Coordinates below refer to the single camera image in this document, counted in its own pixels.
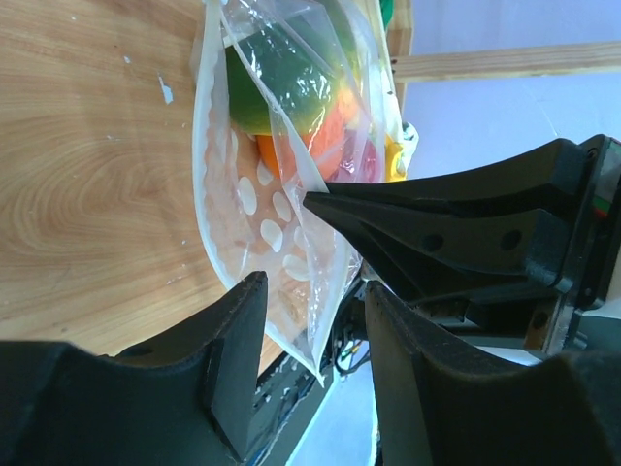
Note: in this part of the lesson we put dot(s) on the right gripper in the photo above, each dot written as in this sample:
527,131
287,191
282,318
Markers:
502,228

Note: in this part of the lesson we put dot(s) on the red fake fruit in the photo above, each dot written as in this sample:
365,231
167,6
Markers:
363,166

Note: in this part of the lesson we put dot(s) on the clear zip top bag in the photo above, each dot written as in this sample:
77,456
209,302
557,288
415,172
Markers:
251,221

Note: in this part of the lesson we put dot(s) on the orange round fake fruit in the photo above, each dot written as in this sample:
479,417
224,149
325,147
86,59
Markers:
325,144

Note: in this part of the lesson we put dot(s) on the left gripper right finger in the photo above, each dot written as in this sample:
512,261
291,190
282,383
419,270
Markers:
442,401

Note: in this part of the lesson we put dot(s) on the dinosaur print cloth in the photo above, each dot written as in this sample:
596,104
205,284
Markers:
398,154

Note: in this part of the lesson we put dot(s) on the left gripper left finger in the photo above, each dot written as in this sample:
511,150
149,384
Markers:
182,397

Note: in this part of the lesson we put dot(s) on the green fake fruit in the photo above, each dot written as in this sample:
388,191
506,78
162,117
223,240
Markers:
298,57

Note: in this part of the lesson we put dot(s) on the wooden clothes rack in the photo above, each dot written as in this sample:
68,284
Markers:
434,42

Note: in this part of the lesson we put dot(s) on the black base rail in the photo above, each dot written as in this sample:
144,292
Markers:
288,396

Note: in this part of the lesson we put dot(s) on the green cloth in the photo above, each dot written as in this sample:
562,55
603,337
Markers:
387,8

